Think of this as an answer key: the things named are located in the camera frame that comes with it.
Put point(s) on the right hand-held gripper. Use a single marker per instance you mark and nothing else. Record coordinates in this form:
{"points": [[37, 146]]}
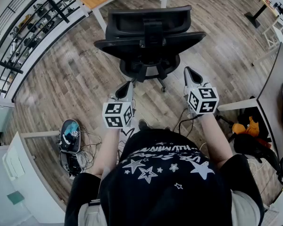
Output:
{"points": [[202, 100]]}

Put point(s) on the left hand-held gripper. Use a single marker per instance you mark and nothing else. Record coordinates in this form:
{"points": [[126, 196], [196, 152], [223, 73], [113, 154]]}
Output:
{"points": [[118, 114]]}

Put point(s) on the black office chair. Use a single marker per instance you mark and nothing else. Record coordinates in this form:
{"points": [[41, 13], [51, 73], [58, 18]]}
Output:
{"points": [[151, 22]]}

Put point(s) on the person's left forearm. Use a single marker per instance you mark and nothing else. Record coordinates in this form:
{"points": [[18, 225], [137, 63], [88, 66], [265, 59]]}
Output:
{"points": [[107, 149]]}

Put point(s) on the person's right forearm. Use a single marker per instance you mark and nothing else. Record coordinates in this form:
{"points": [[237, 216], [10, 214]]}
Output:
{"points": [[214, 138]]}

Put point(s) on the white side desk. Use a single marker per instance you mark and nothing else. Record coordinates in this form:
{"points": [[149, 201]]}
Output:
{"points": [[35, 185]]}

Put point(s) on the person's dark shoe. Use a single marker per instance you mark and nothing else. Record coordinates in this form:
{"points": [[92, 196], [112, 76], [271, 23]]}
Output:
{"points": [[144, 124]]}

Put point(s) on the open grey equipment case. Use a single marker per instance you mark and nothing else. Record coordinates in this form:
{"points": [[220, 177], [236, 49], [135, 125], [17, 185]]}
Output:
{"points": [[70, 135]]}

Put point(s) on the orange bag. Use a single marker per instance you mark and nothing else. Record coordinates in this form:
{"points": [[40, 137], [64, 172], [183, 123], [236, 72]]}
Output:
{"points": [[247, 127]]}

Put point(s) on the grey table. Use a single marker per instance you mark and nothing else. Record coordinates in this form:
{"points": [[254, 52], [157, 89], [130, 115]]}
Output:
{"points": [[277, 98]]}

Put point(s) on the person's black star-print shirt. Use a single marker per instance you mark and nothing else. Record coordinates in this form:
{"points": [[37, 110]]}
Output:
{"points": [[165, 192]]}

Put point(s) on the white flat box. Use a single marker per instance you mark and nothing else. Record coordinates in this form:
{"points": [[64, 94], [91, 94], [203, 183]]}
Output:
{"points": [[13, 163]]}

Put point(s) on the wooden table with black base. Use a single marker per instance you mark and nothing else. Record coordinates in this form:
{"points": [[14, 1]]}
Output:
{"points": [[264, 1]]}

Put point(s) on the black metal railing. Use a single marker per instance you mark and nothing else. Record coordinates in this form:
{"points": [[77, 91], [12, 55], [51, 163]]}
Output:
{"points": [[54, 3]]}

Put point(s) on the green pad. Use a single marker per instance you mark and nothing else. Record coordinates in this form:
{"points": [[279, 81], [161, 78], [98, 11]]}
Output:
{"points": [[15, 197]]}

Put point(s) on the white frame stool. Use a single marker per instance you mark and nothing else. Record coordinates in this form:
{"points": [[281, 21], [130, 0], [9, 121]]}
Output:
{"points": [[277, 33]]}

